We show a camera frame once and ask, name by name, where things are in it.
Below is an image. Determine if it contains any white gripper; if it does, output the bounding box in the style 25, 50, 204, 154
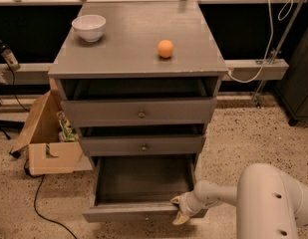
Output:
170, 191, 210, 226

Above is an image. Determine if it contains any grey bottom drawer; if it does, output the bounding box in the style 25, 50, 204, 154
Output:
83, 154, 195, 222

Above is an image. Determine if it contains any grey drawer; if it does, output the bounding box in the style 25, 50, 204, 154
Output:
83, 154, 195, 222
80, 134, 205, 156
61, 98, 216, 127

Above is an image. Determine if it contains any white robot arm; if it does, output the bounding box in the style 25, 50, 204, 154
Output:
171, 163, 308, 239

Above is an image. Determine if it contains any grey middle drawer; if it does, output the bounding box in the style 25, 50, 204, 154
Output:
80, 134, 205, 156

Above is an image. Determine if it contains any grey drawer cabinet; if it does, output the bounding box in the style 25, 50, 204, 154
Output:
48, 0, 228, 171

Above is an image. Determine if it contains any grey top drawer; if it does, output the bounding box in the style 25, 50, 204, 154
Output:
61, 98, 216, 127

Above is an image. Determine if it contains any open cardboard box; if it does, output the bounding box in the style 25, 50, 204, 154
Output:
11, 79, 90, 175

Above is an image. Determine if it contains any green packet in box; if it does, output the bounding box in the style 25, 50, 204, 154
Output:
56, 111, 79, 142

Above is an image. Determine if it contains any orange fruit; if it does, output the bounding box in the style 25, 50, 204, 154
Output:
157, 40, 173, 59

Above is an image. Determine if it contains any dark grey side cabinet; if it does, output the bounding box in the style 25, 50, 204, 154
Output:
275, 28, 308, 126

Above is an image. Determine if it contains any white ceramic bowl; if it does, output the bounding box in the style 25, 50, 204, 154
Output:
72, 15, 107, 42

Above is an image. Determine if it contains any small labelled bottle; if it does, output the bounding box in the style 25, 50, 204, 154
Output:
0, 40, 20, 71

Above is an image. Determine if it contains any black floor cable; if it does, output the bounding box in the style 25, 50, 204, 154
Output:
8, 149, 79, 239

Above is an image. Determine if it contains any white hanging cable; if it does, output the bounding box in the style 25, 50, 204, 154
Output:
226, 0, 295, 84

